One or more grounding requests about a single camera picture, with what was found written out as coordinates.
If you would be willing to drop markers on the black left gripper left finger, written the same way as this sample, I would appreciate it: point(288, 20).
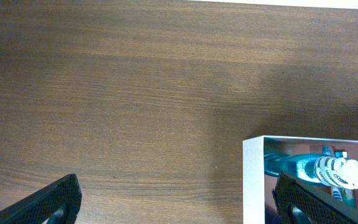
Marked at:
point(59, 202)

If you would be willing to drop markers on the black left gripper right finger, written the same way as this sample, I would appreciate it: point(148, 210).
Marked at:
point(300, 202)

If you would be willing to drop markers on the teal mouthwash bottle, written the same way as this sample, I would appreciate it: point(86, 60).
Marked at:
point(337, 170)

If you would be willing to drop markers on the blue white toothbrush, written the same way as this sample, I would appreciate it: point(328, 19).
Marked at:
point(335, 191)

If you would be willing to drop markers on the green toothpaste tube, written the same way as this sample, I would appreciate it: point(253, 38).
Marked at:
point(346, 194)

